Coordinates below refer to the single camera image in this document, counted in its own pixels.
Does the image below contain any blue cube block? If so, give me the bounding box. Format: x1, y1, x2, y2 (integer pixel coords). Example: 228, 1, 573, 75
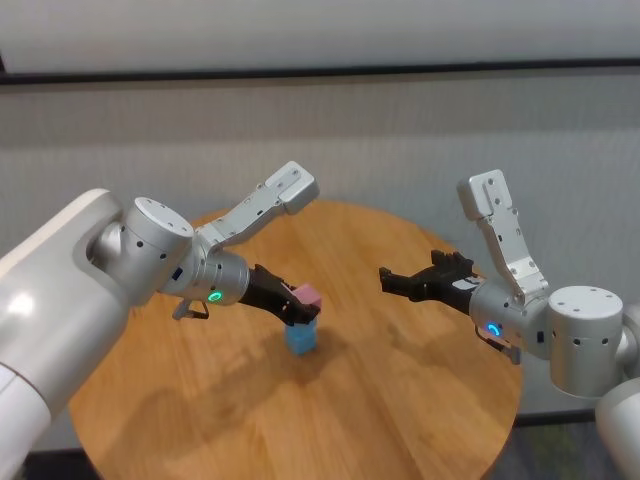
284, 319, 318, 342
286, 333, 317, 356

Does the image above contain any pink cube block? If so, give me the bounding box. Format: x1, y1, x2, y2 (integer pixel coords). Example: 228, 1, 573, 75
293, 284, 323, 312

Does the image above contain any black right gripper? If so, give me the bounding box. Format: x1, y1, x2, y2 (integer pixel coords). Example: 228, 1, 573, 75
378, 249, 486, 316

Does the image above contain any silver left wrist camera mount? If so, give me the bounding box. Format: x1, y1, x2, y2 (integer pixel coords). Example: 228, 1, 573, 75
195, 160, 320, 249

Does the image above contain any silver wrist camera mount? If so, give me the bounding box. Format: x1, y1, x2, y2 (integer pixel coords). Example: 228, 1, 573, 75
195, 160, 320, 249
457, 169, 550, 306

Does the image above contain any black wall rail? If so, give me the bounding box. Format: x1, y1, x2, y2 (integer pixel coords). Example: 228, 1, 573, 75
0, 58, 640, 84

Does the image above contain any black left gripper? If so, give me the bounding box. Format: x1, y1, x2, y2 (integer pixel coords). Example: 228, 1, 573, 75
239, 263, 321, 327

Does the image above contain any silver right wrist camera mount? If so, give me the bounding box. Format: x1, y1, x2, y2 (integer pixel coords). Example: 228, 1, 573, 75
457, 169, 550, 306

